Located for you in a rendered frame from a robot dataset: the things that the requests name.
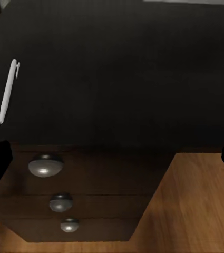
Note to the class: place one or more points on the pen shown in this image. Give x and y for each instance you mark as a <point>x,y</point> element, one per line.
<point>8,89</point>

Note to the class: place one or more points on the desk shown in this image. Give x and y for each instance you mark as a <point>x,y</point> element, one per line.
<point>113,76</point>

